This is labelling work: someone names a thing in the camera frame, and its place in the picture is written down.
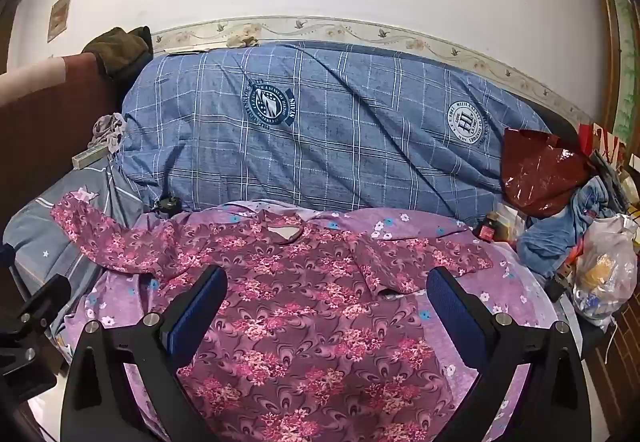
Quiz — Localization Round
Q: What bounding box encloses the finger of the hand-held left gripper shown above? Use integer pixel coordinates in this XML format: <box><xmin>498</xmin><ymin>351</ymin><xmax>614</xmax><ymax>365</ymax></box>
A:
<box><xmin>19</xmin><ymin>274</ymin><xmax>72</xmax><ymax>329</ymax></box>
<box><xmin>0</xmin><ymin>329</ymin><xmax>57</xmax><ymax>400</ymax></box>

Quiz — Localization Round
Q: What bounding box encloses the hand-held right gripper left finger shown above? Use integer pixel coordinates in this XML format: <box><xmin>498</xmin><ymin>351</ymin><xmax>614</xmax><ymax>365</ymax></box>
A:
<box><xmin>60</xmin><ymin>264</ymin><xmax>228</xmax><ymax>442</ymax></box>

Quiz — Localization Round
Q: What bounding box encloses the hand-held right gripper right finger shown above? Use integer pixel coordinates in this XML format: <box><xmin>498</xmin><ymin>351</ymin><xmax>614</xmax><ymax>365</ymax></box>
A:
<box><xmin>426</xmin><ymin>266</ymin><xmax>607</xmax><ymax>442</ymax></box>

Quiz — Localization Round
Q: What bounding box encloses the maroon floral shirt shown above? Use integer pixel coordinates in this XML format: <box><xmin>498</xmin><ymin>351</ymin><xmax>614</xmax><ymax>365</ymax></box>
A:
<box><xmin>50</xmin><ymin>194</ymin><xmax>493</xmax><ymax>442</ymax></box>

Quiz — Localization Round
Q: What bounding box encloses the grey star-print bedding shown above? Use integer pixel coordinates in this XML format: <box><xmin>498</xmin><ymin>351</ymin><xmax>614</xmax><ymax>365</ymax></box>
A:
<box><xmin>2</xmin><ymin>157</ymin><xmax>151</xmax><ymax>348</ymax></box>

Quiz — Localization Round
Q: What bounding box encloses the purple floral bedsheet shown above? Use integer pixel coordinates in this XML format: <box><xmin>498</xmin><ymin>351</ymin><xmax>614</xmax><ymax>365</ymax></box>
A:
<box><xmin>52</xmin><ymin>199</ymin><xmax>583</xmax><ymax>442</ymax></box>

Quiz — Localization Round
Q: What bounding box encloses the dark bottle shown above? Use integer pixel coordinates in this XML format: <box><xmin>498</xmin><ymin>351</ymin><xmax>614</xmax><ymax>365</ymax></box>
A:
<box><xmin>472</xmin><ymin>217</ymin><xmax>501</xmax><ymax>243</ymax></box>

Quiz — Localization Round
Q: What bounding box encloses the small black object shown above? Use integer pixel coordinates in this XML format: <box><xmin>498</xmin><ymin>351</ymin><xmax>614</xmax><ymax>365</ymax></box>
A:
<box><xmin>152</xmin><ymin>194</ymin><xmax>183</xmax><ymax>215</ymax></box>

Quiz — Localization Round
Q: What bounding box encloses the blue denim cloth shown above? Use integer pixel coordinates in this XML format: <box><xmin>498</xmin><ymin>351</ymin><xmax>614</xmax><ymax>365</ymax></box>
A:
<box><xmin>516</xmin><ymin>177</ymin><xmax>626</xmax><ymax>278</ymax></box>

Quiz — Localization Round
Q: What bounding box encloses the pale wooden stick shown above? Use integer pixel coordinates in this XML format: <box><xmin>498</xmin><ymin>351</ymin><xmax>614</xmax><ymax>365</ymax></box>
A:
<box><xmin>72</xmin><ymin>146</ymin><xmax>108</xmax><ymax>169</ymax></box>

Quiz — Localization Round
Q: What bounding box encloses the clear plastic bag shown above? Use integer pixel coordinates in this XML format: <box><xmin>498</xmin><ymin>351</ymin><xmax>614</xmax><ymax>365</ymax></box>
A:
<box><xmin>572</xmin><ymin>214</ymin><xmax>638</xmax><ymax>320</ymax></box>

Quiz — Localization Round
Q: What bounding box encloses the brown headboard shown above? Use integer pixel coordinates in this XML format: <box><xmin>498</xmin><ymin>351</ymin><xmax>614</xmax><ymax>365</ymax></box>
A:
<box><xmin>0</xmin><ymin>53</ymin><xmax>123</xmax><ymax>233</ymax></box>

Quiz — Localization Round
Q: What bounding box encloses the dark red patterned cloth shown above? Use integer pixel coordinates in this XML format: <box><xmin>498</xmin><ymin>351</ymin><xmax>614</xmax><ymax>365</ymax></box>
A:
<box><xmin>501</xmin><ymin>128</ymin><xmax>596</xmax><ymax>218</ymax></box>

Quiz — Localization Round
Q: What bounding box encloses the grey crumpled cloth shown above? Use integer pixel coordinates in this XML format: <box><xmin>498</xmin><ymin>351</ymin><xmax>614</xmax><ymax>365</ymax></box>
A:
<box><xmin>87</xmin><ymin>112</ymin><xmax>128</xmax><ymax>155</ymax></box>

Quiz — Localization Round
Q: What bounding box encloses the blue plaid quilt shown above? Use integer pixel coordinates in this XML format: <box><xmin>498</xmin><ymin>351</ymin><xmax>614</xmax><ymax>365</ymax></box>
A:
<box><xmin>117</xmin><ymin>41</ymin><xmax>553</xmax><ymax>228</ymax></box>

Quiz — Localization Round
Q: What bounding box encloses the pink cloth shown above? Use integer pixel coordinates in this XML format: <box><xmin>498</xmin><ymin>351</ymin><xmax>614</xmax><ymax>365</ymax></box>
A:
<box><xmin>0</xmin><ymin>56</ymin><xmax>68</xmax><ymax>95</ymax></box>

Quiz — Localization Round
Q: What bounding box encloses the red paper bag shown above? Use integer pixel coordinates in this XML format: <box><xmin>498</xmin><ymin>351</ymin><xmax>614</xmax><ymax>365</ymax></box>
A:
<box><xmin>577</xmin><ymin>122</ymin><xmax>626</xmax><ymax>168</ymax></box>

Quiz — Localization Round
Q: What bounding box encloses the olive green cloth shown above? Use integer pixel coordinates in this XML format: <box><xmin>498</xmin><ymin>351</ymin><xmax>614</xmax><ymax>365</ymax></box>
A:
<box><xmin>82</xmin><ymin>26</ymin><xmax>153</xmax><ymax>80</ymax></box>

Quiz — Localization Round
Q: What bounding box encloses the cream crumpled cloth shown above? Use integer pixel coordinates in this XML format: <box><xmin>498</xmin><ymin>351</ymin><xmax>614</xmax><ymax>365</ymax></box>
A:
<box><xmin>225</xmin><ymin>22</ymin><xmax>261</xmax><ymax>49</ymax></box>

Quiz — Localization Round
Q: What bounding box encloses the small wall picture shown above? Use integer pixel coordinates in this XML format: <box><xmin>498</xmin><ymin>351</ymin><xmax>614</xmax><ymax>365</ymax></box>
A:
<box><xmin>47</xmin><ymin>0</ymin><xmax>74</xmax><ymax>43</ymax></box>

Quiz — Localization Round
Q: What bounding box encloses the wooden door frame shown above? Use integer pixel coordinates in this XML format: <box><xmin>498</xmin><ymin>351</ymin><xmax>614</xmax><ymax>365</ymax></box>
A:
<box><xmin>590</xmin><ymin>0</ymin><xmax>640</xmax><ymax>158</ymax></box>

